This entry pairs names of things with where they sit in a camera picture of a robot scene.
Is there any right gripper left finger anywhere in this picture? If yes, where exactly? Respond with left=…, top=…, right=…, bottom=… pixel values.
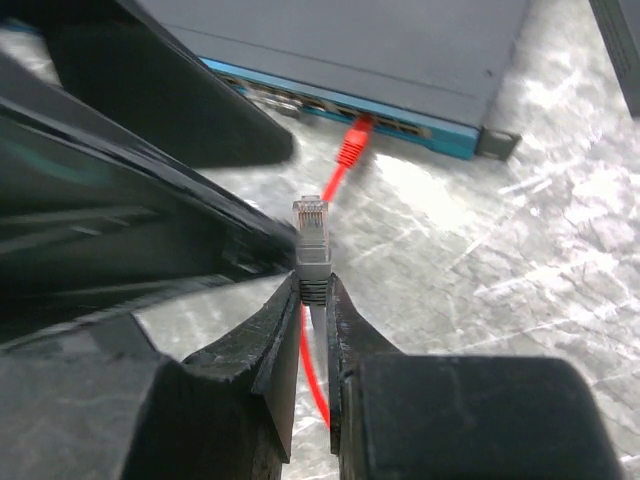
left=1, top=276, right=300, bottom=479

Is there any small black switch box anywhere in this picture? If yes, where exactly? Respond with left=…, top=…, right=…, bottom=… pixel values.
left=589, top=0, right=640, bottom=120

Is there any large black network switch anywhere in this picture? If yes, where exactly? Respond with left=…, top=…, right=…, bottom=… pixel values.
left=145, top=0, right=530, bottom=160

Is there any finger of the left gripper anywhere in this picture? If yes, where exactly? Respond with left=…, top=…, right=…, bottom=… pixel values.
left=1, top=1, right=296, bottom=342

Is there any grey patch cable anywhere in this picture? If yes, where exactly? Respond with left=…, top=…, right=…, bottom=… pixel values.
left=291, top=194, right=334, bottom=396

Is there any red patch cable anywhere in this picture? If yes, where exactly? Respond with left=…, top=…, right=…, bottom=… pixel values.
left=298, top=113, right=375, bottom=431

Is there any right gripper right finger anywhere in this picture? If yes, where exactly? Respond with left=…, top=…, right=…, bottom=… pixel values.
left=327, top=277, right=624, bottom=479

